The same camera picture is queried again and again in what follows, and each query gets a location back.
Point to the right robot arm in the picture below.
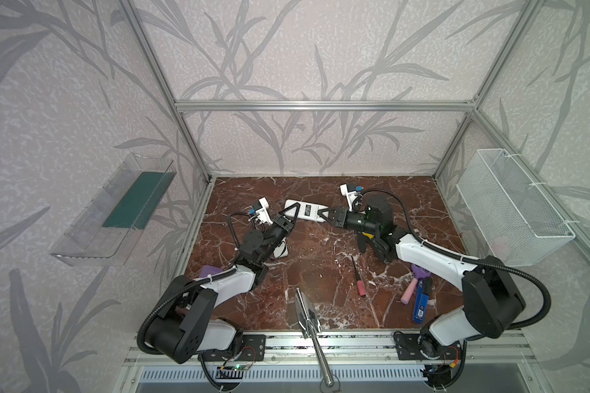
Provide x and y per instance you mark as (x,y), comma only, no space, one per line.
(492,302)

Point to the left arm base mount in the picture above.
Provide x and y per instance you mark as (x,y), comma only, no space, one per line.
(245,348)

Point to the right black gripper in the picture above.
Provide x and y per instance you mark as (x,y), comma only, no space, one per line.
(343,219)

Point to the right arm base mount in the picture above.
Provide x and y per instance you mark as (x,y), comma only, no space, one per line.
(412,346)

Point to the red white remote control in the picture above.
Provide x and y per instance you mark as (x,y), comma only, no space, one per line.
(308,211)

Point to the blue lighter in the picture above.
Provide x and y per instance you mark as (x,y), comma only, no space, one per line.
(423,293)

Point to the yellow black work glove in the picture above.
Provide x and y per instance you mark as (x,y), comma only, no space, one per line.
(383,252)

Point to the pink handled screwdriver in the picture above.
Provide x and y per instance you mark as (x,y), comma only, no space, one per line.
(359,282)

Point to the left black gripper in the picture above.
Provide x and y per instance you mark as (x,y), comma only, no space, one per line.
(282,222)

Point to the purple toy shovel pink handle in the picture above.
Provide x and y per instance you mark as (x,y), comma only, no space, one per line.
(209,270)

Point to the metal trowel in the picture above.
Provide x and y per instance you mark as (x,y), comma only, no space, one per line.
(311,327)

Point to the white green-screen remote control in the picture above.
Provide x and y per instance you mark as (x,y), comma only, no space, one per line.
(281,250)

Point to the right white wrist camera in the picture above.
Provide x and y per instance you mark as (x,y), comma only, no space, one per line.
(353,194)

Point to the white wire wall basket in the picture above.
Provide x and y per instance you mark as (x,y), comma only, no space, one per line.
(520,225)

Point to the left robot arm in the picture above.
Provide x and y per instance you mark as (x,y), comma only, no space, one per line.
(181,326)

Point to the clear plastic wall shelf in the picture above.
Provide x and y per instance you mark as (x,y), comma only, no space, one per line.
(109,228)

